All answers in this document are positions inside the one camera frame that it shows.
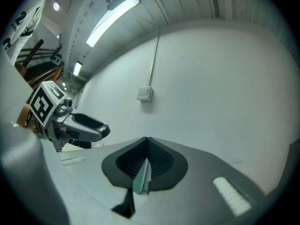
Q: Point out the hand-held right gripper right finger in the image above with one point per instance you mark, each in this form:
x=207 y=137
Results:
x=206 y=184

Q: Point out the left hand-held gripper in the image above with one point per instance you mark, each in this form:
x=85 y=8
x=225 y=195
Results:
x=43 y=104

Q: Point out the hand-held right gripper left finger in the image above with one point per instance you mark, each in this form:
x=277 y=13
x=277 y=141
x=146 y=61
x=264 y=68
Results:
x=89 y=172

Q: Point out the teal hardcover book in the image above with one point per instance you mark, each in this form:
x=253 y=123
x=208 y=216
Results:
x=139 y=182

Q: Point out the ceiling tube light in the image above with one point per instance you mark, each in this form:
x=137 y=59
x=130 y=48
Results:
x=77 y=68

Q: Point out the brown wooden furniture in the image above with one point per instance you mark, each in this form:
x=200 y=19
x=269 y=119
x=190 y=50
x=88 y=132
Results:
x=39 y=69

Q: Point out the long ceiling light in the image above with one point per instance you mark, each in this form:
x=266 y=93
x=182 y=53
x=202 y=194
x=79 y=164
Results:
x=110 y=20

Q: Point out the round ceiling light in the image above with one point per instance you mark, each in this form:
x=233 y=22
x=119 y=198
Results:
x=56 y=6

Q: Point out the white printed jersey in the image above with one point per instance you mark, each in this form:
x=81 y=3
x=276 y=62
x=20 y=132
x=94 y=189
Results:
x=28 y=15

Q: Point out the white wall light switch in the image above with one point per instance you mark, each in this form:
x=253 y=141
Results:
x=144 y=94

